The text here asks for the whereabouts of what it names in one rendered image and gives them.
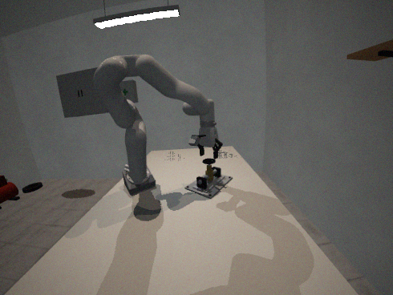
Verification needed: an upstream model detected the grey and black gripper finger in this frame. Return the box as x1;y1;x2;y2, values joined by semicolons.
197;144;205;156
213;139;223;159

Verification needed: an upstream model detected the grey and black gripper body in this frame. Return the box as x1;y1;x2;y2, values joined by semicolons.
199;126;218;148

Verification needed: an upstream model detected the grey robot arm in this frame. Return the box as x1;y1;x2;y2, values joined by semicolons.
93;55;217;184

